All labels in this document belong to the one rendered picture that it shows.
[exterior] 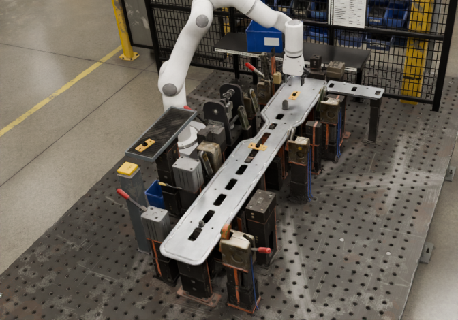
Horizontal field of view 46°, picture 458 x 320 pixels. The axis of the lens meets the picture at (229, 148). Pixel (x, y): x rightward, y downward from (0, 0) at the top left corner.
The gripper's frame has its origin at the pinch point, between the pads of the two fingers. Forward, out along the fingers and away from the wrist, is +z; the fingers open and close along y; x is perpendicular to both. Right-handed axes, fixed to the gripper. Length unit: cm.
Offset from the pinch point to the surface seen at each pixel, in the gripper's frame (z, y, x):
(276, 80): 5.1, -12.1, 6.4
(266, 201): 6, 20, -81
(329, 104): 4.2, 21.3, -8.0
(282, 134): 8.4, 7.3, -33.6
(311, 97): 8.0, 8.8, 1.6
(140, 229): 25, -32, -98
